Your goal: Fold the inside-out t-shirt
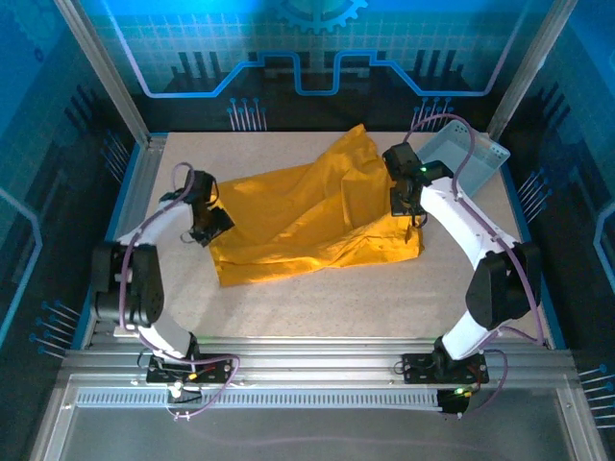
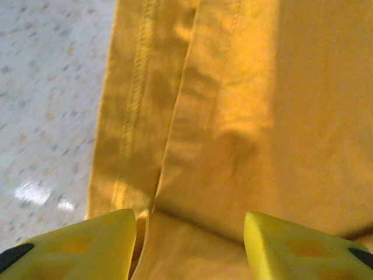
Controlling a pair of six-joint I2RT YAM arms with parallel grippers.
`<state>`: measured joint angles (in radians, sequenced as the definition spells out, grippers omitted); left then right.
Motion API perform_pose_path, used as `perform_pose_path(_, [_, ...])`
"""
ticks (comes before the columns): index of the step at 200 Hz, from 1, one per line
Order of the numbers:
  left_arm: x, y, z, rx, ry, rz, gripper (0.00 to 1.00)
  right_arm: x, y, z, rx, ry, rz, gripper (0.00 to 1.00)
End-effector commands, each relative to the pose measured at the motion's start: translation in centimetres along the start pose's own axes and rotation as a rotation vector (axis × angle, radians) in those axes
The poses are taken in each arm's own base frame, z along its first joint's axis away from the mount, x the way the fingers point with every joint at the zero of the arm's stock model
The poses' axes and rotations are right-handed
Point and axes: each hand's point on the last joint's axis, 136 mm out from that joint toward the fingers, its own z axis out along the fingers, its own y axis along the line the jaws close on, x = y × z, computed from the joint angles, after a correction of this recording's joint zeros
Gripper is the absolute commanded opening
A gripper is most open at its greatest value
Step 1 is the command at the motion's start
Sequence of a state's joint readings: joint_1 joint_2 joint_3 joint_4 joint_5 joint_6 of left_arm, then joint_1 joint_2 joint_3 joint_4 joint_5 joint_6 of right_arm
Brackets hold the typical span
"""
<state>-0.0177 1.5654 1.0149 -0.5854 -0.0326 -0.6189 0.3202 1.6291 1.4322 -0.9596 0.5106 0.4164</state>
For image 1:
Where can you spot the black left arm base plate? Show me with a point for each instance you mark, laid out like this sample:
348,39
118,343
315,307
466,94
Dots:
216,367

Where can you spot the aluminium frame post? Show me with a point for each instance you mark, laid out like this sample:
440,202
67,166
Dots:
531,67
103,72

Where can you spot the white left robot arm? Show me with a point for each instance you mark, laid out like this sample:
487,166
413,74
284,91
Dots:
144,288

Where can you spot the small black controller box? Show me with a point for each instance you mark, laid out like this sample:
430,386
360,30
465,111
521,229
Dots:
454,401

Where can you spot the grey perforated plastic basket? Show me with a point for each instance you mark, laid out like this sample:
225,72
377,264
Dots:
480,163

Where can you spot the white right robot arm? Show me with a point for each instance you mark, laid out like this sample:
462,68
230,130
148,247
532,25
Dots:
451,216

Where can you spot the aluminium side rail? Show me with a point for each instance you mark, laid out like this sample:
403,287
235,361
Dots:
137,192

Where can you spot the long aluminium frame rail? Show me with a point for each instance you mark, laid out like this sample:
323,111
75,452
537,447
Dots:
312,353

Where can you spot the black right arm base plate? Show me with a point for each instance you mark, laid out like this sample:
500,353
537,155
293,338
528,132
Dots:
418,367

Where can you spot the yellow t-shirt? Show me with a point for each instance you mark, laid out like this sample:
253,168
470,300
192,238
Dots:
298,221

